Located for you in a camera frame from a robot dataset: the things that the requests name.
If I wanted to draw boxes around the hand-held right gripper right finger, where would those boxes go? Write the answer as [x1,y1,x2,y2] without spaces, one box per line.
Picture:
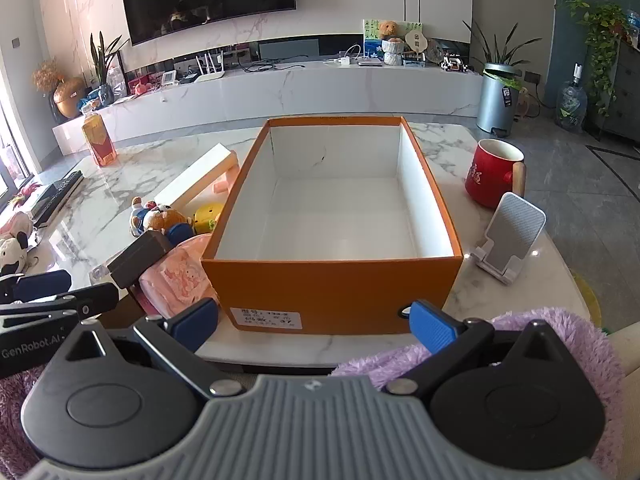
[382,301,568,396]

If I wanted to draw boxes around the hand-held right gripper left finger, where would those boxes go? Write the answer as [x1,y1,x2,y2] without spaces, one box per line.
[47,299,246,401]

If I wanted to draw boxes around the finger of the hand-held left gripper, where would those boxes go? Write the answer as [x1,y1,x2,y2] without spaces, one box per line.
[0,269,72,305]
[0,282,120,332]

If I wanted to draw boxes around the pink printed pouch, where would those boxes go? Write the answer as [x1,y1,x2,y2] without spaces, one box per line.
[131,233,219,317]

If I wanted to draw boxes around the dark brown box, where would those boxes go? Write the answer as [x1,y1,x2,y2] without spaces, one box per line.
[107,232,174,289]

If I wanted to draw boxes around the yellow round toy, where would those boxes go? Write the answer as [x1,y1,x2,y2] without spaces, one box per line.
[193,202,225,234]

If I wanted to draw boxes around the brown plush toy blue outfit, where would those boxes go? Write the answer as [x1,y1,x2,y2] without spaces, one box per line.
[129,196,197,248]

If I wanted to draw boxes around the orange cardboard box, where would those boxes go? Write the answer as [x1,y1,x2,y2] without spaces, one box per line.
[201,116,464,336]

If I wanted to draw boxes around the pink plastic toy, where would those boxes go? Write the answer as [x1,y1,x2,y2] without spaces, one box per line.
[212,162,242,196]

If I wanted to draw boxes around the white rectangular box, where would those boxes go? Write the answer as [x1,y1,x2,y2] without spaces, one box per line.
[153,143,240,210]

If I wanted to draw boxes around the black and white plush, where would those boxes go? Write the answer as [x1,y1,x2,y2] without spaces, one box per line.
[0,232,32,277]

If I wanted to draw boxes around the pink plush toy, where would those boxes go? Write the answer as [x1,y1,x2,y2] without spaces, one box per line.
[0,210,34,237]

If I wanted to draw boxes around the black keyboard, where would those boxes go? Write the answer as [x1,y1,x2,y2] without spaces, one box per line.
[32,170,85,226]

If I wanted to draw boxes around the purple fluffy blanket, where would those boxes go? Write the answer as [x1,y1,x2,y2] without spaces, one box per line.
[0,307,626,480]

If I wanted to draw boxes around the white phone stand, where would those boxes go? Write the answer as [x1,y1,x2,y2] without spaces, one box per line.
[473,192,547,286]

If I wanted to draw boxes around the orange drink bottle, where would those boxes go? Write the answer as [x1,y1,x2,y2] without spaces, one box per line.
[81,112,119,168]

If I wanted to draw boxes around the golden vase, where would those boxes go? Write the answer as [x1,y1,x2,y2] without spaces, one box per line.
[52,77,87,122]

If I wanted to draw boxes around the dried flowers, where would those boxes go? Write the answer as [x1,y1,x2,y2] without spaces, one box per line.
[31,57,66,94]

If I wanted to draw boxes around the grey pedal trash can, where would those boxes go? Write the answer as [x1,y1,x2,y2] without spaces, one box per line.
[475,63,521,139]

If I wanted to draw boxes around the snake plant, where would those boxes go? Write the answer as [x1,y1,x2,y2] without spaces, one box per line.
[89,31,129,87]

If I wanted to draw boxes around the white router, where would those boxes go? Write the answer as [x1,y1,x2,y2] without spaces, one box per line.
[192,50,227,84]

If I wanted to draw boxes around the white marble television cabinet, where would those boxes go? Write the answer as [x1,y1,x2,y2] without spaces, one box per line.
[52,57,501,157]

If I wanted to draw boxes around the clear water jug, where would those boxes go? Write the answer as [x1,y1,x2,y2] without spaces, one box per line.
[555,63,589,134]

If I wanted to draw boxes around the black and white toy cars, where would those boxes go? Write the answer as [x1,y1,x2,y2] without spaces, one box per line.
[442,54,474,74]

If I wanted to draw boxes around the white flower pot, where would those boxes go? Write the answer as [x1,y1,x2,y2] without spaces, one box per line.
[382,39,406,66]

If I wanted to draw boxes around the wooden fan ornament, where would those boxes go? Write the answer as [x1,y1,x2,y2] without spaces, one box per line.
[404,28,429,57]

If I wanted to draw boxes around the long-leaf potted plant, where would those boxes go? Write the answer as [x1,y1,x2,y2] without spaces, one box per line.
[462,19,542,92]

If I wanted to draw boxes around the green and blue painting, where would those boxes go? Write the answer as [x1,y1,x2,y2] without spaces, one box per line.
[363,18,424,62]

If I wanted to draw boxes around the grey drawer cabinet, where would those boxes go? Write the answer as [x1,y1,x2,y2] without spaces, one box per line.
[586,35,640,147]

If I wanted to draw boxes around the green vine plant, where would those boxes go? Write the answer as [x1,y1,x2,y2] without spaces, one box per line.
[562,0,632,117]

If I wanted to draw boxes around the red mug wooden handle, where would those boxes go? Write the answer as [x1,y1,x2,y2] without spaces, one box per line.
[464,138,527,210]

